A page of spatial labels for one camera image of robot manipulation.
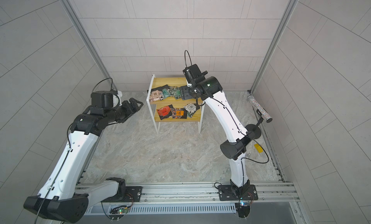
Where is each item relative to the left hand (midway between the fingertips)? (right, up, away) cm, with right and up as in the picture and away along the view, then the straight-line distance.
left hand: (142, 105), depth 70 cm
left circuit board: (-10, -49, -5) cm, 51 cm away
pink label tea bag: (+6, +5, +2) cm, 8 cm away
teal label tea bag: (+11, +6, +2) cm, 13 cm away
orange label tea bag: (+16, -5, +15) cm, 22 cm away
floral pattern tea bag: (+14, +8, +4) cm, 17 cm away
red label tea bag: (+8, -4, +15) cm, 18 cm away
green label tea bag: (+17, +6, +3) cm, 19 cm away
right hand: (+22, +7, +5) cm, 24 cm away
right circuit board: (+49, -49, -2) cm, 69 cm away
